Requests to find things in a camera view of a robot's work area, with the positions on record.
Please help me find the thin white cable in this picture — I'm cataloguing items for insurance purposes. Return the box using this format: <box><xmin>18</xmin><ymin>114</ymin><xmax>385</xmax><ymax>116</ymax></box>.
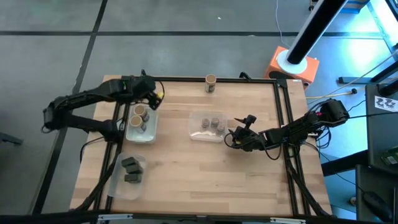
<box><xmin>275</xmin><ymin>0</ymin><xmax>292</xmax><ymax>49</ymax></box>

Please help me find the aluminium bar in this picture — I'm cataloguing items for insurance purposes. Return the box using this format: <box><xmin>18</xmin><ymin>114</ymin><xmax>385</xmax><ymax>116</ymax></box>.
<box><xmin>269</xmin><ymin>217</ymin><xmax>307</xmax><ymax>224</ymax></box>
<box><xmin>98</xmin><ymin>213</ymin><xmax>134</xmax><ymax>222</ymax></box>

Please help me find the black cable bundle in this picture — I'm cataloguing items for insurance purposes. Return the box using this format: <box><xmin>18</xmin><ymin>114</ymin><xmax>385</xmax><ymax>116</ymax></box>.
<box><xmin>284</xmin><ymin>149</ymin><xmax>333</xmax><ymax>218</ymax></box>
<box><xmin>74</xmin><ymin>141</ymin><xmax>124</xmax><ymax>212</ymax></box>

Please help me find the black desk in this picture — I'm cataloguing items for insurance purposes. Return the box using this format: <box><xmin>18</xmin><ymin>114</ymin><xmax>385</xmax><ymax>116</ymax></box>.
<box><xmin>354</xmin><ymin>83</ymin><xmax>398</xmax><ymax>222</ymax></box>

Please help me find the black stand foot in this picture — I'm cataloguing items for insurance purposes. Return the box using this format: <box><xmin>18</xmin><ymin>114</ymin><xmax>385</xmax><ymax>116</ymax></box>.
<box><xmin>338</xmin><ymin>76</ymin><xmax>379</xmax><ymax>85</ymax></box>

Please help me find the black computer mouse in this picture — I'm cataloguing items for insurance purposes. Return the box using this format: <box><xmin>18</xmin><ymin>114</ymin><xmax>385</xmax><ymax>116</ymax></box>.
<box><xmin>363</xmin><ymin>191</ymin><xmax>393</xmax><ymax>222</ymax></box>

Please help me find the translucent plastic bin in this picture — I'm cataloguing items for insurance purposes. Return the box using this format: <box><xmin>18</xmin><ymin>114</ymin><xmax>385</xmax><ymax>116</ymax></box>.
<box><xmin>188</xmin><ymin>111</ymin><xmax>229</xmax><ymax>143</ymax></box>
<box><xmin>107</xmin><ymin>152</ymin><xmax>147</xmax><ymax>201</ymax></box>
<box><xmin>126</xmin><ymin>104</ymin><xmax>159</xmax><ymax>144</ymax></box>

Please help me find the dark green spice tin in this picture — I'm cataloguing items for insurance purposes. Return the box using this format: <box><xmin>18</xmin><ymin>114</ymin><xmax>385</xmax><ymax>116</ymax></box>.
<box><xmin>125</xmin><ymin>164</ymin><xmax>144</xmax><ymax>175</ymax></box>
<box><xmin>124</xmin><ymin>173</ymin><xmax>143</xmax><ymax>184</ymax></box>
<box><xmin>121</xmin><ymin>157</ymin><xmax>139</xmax><ymax>168</ymax></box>

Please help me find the green circuit board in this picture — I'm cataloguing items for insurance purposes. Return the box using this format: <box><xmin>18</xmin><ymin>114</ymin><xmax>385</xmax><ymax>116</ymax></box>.
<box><xmin>381</xmin><ymin>146</ymin><xmax>398</xmax><ymax>166</ymax></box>

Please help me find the orange box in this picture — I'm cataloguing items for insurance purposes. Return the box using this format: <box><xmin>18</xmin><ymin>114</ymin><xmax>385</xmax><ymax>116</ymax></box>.
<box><xmin>264</xmin><ymin>45</ymin><xmax>320</xmax><ymax>90</ymax></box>

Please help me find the black stand pole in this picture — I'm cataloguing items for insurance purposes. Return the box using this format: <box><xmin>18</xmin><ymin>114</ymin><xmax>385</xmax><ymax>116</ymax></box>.
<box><xmin>285</xmin><ymin>0</ymin><xmax>349</xmax><ymax>65</ymax></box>

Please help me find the beige cable with black plug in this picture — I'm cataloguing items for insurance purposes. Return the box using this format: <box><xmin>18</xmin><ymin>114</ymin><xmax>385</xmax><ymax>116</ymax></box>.
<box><xmin>306</xmin><ymin>88</ymin><xmax>358</xmax><ymax>100</ymax></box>

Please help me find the black floor object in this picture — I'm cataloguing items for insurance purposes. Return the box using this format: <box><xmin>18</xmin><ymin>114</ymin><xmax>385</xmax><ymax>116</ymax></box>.
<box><xmin>0</xmin><ymin>132</ymin><xmax>24</xmax><ymax>147</ymax></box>

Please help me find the black beam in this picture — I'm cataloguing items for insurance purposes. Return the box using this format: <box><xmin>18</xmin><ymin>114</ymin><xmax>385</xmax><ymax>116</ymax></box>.
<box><xmin>0</xmin><ymin>210</ymin><xmax>371</xmax><ymax>224</ymax></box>

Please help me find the white paper with black figures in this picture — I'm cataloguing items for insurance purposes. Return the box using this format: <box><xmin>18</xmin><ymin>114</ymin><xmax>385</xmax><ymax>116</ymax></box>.
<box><xmin>374</xmin><ymin>95</ymin><xmax>398</xmax><ymax>113</ymax></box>

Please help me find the white round disc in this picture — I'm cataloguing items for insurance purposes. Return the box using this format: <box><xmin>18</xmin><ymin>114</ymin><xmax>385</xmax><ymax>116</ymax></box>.
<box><xmin>276</xmin><ymin>49</ymin><xmax>308</xmax><ymax>75</ymax></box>

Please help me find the black metal table frame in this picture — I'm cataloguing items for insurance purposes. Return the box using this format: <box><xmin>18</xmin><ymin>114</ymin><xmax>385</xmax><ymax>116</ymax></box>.
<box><xmin>92</xmin><ymin>75</ymin><xmax>313</xmax><ymax>216</ymax></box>

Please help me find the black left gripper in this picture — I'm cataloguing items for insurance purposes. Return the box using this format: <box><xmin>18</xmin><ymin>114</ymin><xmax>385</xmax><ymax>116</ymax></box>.
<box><xmin>129</xmin><ymin>75</ymin><xmax>165</xmax><ymax>110</ymax></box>

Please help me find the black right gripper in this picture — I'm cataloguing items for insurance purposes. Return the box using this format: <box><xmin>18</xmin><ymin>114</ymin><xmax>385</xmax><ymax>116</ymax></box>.
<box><xmin>230</xmin><ymin>114</ymin><xmax>265</xmax><ymax>152</ymax></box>

